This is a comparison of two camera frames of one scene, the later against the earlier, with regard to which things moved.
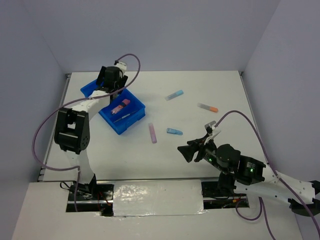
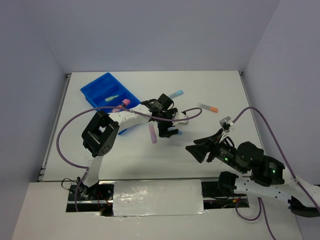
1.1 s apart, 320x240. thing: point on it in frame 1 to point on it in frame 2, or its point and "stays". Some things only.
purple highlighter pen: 153,133 stays
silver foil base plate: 135,198 stays
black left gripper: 101,76 to 163,130
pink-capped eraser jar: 125,102 stays
